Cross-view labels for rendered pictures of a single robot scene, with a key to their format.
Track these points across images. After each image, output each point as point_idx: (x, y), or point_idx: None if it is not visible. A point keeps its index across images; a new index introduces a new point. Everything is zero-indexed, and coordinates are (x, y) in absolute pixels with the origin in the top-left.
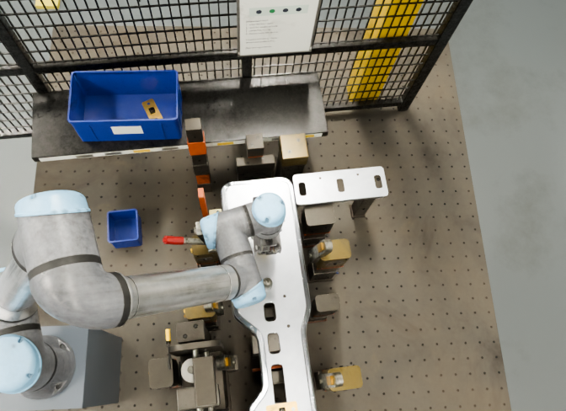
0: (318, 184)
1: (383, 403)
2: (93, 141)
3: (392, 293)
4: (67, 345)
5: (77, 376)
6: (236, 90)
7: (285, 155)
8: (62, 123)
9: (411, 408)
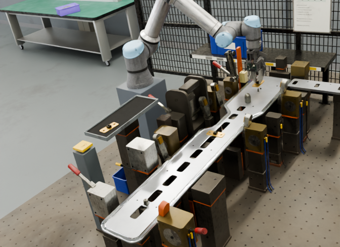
0: (305, 82)
1: (286, 210)
2: (215, 54)
3: (332, 172)
4: (153, 78)
5: (147, 87)
6: (288, 51)
7: (293, 65)
8: (209, 49)
9: (303, 219)
